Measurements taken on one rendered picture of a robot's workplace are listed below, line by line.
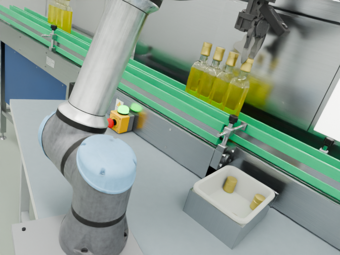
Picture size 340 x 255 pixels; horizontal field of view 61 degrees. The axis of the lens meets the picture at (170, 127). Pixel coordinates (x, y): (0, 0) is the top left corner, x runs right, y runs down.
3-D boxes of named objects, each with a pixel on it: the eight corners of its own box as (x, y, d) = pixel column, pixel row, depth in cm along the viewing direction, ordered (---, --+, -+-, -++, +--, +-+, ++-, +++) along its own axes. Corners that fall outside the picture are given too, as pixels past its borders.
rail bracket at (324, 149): (321, 171, 98) (340, 137, 93) (315, 177, 93) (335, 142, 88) (309, 165, 101) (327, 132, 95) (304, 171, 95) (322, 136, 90)
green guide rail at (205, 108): (228, 139, 101) (236, 119, 98) (226, 140, 100) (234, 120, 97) (10, 17, 192) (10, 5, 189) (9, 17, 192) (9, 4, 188)
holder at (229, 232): (272, 208, 94) (282, 189, 91) (231, 250, 74) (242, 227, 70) (228, 180, 103) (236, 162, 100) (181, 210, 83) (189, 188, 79)
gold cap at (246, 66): (251, 72, 98) (256, 59, 97) (246, 72, 96) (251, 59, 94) (243, 69, 100) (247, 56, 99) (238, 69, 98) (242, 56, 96)
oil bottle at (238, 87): (232, 133, 109) (253, 79, 100) (224, 136, 104) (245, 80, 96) (220, 126, 112) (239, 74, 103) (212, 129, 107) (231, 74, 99)
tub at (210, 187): (267, 214, 90) (278, 192, 86) (232, 249, 73) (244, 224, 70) (221, 183, 99) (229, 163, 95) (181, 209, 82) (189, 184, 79)
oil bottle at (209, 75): (208, 120, 115) (225, 68, 106) (200, 122, 110) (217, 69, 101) (197, 114, 118) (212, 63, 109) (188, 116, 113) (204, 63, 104)
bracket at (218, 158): (231, 163, 101) (238, 146, 98) (217, 171, 94) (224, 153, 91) (223, 158, 103) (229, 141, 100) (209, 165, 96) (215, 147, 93)
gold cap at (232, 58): (237, 66, 101) (241, 54, 100) (231, 67, 99) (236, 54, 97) (228, 63, 103) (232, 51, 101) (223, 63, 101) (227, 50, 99)
